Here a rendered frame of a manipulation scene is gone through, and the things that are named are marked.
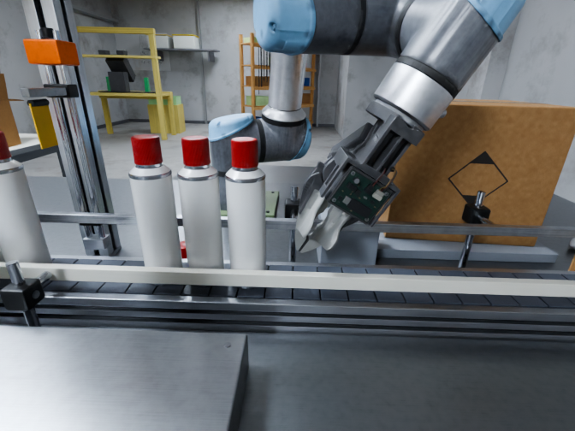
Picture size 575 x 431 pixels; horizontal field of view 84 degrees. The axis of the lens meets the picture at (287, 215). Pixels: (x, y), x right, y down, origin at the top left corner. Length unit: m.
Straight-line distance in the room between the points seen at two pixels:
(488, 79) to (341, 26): 3.50
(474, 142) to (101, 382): 0.66
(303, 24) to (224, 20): 9.00
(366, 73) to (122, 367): 7.14
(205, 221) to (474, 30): 0.35
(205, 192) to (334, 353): 0.26
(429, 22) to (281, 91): 0.49
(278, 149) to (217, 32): 8.59
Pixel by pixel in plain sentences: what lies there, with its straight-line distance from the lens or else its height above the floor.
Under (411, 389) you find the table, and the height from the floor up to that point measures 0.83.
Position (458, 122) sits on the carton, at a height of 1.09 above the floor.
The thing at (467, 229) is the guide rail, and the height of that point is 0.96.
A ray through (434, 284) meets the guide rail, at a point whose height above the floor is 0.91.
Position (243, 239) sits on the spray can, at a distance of 0.42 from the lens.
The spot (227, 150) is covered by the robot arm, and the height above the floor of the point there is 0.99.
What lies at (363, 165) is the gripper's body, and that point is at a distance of 0.35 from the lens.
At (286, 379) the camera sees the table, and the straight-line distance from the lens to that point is 0.42.
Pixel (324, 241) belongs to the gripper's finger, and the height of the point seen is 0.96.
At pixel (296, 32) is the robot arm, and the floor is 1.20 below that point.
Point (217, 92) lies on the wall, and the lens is 9.36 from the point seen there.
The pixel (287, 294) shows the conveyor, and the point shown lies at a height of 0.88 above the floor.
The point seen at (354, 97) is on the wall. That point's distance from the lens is 7.30.
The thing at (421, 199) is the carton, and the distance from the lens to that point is 0.69.
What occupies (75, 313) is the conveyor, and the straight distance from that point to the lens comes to 0.54.
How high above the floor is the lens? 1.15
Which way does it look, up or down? 23 degrees down
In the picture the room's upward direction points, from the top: 1 degrees clockwise
